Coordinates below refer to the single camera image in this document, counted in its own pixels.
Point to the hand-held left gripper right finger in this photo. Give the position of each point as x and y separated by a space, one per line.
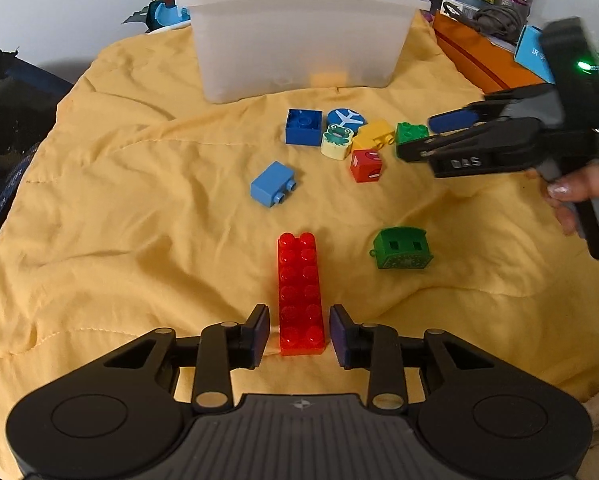
340 335

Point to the green toy wagon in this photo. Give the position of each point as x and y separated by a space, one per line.
402 247

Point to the long red studded brick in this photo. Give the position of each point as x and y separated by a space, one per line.
299 290

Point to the cream frog block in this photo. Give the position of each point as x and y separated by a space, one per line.
335 141

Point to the dark blue square brick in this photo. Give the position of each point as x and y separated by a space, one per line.
304 127

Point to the dark green printed box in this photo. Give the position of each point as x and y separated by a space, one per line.
139 17

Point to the dark blue mesh basket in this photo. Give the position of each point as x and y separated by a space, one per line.
9 100

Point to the orange box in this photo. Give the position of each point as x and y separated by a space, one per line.
474 55

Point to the translucent plastic storage bin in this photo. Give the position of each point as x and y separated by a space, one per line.
289 35

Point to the green toy brick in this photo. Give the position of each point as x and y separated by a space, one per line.
409 134

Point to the light blue duplo brick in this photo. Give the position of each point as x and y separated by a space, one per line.
272 185

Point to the round blue airplane tile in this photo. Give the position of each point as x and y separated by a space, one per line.
347 117

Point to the light blue cardboard box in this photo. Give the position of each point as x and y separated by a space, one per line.
529 52

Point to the yellow quilted blanket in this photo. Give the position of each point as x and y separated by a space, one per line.
129 210

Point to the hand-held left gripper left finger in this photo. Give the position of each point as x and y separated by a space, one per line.
259 332

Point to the red face cube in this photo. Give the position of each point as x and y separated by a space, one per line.
367 166

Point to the yellow duplo brick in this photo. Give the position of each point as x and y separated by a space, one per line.
377 132

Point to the person's right hand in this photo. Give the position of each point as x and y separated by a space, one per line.
584 185

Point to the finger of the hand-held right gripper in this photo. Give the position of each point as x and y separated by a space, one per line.
452 121
429 149

